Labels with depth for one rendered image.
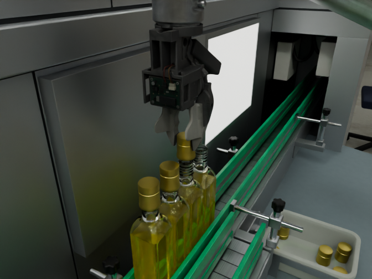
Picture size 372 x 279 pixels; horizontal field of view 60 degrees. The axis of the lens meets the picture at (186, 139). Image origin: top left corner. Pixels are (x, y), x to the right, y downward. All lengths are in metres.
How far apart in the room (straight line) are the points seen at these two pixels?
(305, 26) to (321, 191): 0.66
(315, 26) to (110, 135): 1.06
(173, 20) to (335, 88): 1.11
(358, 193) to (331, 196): 0.11
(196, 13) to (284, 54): 1.18
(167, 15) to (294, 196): 0.90
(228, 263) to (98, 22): 0.55
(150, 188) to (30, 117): 0.20
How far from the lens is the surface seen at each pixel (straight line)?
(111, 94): 0.58
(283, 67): 1.64
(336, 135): 1.56
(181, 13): 0.46
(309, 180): 1.33
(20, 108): 0.50
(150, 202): 0.51
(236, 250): 0.80
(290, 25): 1.48
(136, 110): 0.64
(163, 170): 0.54
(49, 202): 0.58
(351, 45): 1.45
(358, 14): 0.54
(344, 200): 1.27
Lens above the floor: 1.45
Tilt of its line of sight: 27 degrees down
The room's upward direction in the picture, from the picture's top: straight up
